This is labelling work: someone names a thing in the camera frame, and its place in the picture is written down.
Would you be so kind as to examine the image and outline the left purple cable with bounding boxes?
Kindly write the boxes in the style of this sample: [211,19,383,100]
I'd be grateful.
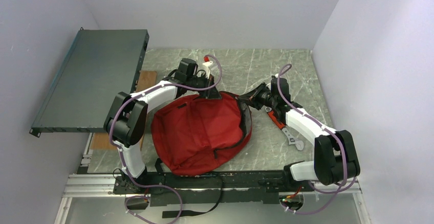
[108,55,223,224]

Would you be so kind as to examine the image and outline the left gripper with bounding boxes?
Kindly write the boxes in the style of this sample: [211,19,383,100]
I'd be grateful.
[187,73,222,100]

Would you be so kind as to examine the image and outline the orange handled adjustable wrench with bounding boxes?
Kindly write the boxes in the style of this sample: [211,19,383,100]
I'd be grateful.
[265,107,304,151]

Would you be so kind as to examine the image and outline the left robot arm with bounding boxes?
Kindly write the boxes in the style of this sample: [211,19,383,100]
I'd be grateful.
[103,55,222,193]

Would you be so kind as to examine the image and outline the wooden board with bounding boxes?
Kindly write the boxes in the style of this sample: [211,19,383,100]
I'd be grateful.
[90,71,157,150]

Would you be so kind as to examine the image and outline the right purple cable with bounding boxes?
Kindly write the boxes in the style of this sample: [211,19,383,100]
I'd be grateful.
[276,63,357,216]

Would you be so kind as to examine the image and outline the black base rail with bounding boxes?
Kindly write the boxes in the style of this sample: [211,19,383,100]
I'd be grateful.
[113,170,313,207]

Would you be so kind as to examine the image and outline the red backpack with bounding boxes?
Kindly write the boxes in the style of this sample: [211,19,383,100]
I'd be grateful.
[151,92,252,176]

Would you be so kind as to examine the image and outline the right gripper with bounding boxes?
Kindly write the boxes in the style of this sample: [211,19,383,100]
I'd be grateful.
[239,82,277,110]

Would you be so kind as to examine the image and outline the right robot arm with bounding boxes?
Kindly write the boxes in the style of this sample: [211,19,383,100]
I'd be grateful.
[239,76,361,191]

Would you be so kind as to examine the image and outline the purple cable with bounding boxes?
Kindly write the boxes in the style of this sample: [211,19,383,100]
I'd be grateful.
[276,63,357,216]
[108,55,223,224]

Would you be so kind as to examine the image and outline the dark grey rack server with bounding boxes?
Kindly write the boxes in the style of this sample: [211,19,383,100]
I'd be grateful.
[29,29,149,137]

